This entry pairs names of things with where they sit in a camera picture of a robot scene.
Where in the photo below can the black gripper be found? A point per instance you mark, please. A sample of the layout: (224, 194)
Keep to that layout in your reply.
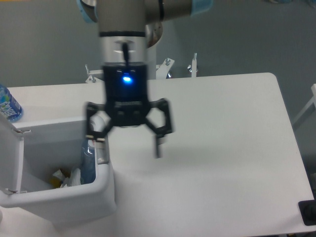
(127, 104)

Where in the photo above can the crushed clear plastic bottle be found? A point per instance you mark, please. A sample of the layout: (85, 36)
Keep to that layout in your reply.
(87, 166)

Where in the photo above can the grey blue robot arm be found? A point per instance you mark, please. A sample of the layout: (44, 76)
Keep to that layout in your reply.
(122, 32)

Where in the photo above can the yellow white trash pieces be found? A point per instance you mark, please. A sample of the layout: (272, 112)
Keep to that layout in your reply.
(57, 179)

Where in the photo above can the white plastic trash can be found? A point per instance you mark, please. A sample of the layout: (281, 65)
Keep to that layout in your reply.
(49, 169)

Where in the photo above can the blue labelled water bottle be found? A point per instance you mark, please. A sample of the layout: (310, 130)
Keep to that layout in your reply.
(9, 107)

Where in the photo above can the black clamp at table edge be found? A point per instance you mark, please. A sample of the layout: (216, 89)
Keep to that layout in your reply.
(308, 211)

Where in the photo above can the white pedestal base frame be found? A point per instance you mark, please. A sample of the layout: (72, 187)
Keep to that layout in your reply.
(163, 71)

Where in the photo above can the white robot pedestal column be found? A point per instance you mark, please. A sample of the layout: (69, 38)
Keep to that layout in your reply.
(154, 33)

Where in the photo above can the white frame at right edge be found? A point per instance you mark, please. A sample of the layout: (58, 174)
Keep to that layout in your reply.
(306, 111)

